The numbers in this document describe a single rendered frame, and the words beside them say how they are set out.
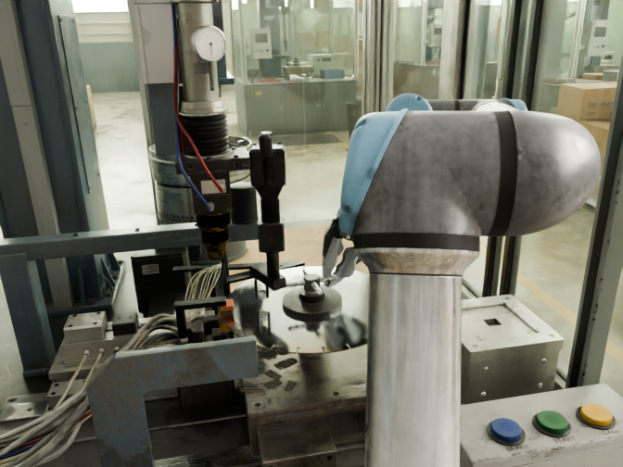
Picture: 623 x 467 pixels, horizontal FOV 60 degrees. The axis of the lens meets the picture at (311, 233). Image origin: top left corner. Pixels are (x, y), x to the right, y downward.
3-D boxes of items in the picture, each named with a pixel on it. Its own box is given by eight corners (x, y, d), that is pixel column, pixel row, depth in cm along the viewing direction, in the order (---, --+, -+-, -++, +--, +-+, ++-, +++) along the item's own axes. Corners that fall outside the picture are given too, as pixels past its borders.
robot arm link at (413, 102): (457, 89, 82) (448, 107, 93) (382, 90, 83) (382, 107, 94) (456, 141, 82) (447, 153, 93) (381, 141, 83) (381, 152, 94)
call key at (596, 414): (597, 411, 80) (599, 400, 80) (616, 430, 77) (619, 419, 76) (573, 416, 80) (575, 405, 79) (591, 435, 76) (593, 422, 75)
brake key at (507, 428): (510, 426, 78) (512, 415, 77) (526, 446, 74) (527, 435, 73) (484, 431, 77) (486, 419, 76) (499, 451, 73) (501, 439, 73)
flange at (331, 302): (306, 324, 94) (305, 311, 93) (271, 301, 102) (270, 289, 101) (354, 305, 100) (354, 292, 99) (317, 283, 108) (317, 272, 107)
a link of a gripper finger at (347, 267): (332, 293, 97) (355, 246, 96) (324, 284, 102) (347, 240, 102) (348, 299, 97) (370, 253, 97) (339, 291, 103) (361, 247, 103)
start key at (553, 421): (554, 419, 79) (556, 408, 78) (572, 438, 75) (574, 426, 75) (529, 423, 78) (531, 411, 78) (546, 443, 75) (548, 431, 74)
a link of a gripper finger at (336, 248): (317, 285, 96) (340, 238, 95) (311, 278, 102) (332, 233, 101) (333, 293, 97) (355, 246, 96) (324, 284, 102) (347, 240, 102)
